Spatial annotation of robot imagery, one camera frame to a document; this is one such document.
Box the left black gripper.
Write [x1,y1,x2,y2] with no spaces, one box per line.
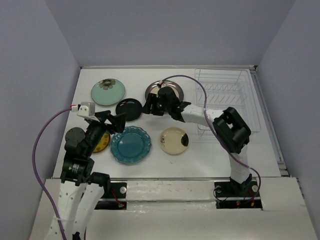
[84,109,128,156]

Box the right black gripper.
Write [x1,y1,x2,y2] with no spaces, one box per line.
[140,92,171,116]

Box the teal scalloped plate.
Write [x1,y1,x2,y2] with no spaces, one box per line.
[110,126,152,165]

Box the cream plate with black spot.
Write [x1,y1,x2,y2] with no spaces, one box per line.
[159,127,189,155]

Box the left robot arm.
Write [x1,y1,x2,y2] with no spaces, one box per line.
[45,110,127,240]

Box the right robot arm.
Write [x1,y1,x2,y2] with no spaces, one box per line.
[142,86,252,196]

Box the brown rimmed cream plate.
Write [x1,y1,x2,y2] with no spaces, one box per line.
[144,80,184,102]

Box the yellow amber plate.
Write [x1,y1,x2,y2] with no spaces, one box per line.
[93,133,111,154]

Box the light green floral plate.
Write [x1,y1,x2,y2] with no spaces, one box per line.
[90,78,126,106]

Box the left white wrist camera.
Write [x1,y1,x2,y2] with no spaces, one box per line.
[77,102,96,119]

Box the white wire dish rack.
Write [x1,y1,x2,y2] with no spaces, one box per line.
[194,68,262,134]

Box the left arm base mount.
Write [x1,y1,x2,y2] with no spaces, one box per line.
[95,181,128,210]

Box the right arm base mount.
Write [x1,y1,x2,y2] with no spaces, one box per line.
[212,180,263,210]

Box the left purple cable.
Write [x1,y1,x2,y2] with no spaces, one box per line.
[31,105,79,240]

